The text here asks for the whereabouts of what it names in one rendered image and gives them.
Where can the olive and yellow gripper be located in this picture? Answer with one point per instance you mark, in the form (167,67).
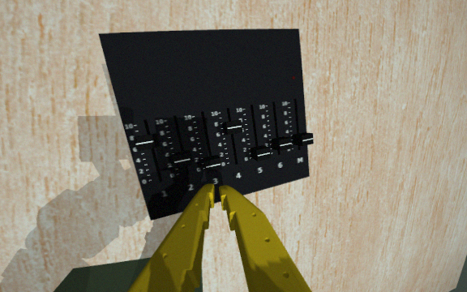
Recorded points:
(176,264)

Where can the black lighting desk panel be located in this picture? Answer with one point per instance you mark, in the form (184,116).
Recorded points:
(224,103)

